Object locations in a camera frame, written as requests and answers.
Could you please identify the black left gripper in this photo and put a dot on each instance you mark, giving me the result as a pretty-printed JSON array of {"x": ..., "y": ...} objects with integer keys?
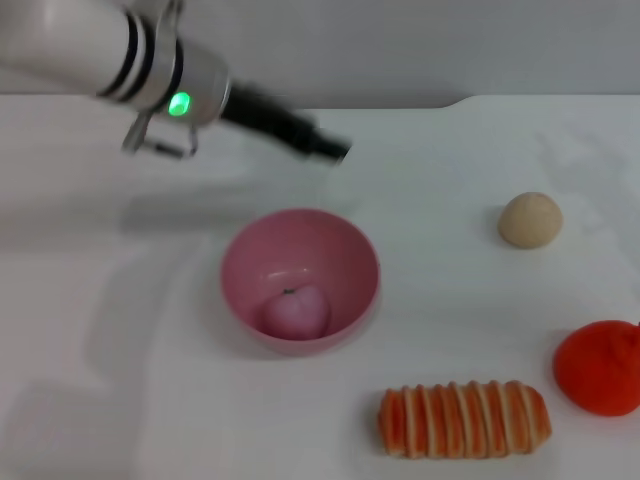
[{"x": 265, "y": 117}]

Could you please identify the pink plastic bowl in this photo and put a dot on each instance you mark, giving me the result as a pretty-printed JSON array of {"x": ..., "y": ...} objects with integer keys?
[{"x": 300, "y": 260}]

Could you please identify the pink toy peach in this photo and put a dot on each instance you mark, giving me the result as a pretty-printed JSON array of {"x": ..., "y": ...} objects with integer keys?
[{"x": 297, "y": 312}]

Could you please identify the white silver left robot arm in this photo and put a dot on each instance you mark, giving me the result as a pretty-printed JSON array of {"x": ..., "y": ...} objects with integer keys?
[{"x": 100, "y": 50}]

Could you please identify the beige round toy bun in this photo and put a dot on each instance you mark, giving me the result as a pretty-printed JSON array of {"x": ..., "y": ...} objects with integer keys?
[{"x": 530, "y": 221}]

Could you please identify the orange striped toy bread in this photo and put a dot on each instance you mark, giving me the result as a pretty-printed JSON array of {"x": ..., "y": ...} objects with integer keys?
[{"x": 465, "y": 420}]

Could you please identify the red orange toy tomato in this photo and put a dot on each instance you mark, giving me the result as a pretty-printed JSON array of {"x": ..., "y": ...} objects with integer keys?
[{"x": 597, "y": 370}]

